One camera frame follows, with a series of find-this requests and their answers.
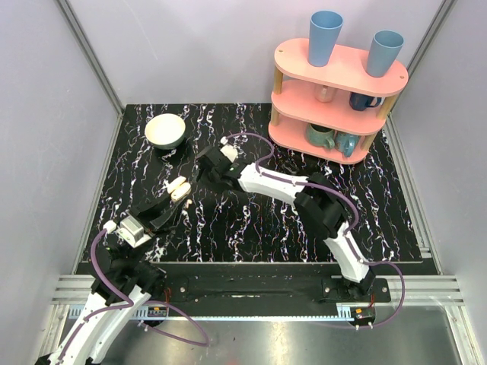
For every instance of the tall blue cup left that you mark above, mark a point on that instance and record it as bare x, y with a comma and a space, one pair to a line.
325, 27

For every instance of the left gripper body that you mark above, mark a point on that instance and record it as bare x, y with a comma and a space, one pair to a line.
151, 214

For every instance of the light blue mug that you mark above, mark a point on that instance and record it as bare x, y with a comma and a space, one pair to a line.
346, 143

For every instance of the tall blue cup right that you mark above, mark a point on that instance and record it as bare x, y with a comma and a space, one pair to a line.
385, 47

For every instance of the pink mug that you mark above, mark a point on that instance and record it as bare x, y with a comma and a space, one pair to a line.
323, 93

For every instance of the beige earbud charging case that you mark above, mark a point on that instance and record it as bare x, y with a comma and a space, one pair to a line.
178, 188

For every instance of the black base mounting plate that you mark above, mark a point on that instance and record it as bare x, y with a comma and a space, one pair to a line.
314, 281

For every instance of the pink three-tier shelf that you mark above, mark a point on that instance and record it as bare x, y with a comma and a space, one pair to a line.
294, 105

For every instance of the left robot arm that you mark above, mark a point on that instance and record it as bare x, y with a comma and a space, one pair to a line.
123, 280

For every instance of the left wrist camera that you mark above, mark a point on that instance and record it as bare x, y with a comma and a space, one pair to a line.
129, 230

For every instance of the white ceramic bowl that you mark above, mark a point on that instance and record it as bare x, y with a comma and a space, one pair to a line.
165, 131

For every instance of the tall blue cup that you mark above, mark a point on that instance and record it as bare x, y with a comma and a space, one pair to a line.
385, 47
325, 27

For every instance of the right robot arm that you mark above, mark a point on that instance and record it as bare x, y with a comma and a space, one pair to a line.
320, 208

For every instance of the green glazed mug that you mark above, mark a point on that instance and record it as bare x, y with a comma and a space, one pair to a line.
320, 136

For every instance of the dark blue mug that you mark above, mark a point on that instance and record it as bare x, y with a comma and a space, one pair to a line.
361, 102

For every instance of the aluminium rail frame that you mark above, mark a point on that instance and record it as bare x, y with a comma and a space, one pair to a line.
418, 285

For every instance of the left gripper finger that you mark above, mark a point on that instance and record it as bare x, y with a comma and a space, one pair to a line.
164, 217
151, 207

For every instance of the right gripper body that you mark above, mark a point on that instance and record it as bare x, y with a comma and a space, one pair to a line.
208, 180

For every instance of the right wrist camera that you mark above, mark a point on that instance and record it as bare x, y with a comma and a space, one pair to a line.
228, 150

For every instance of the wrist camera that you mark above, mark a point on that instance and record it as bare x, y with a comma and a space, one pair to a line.
228, 150
129, 230

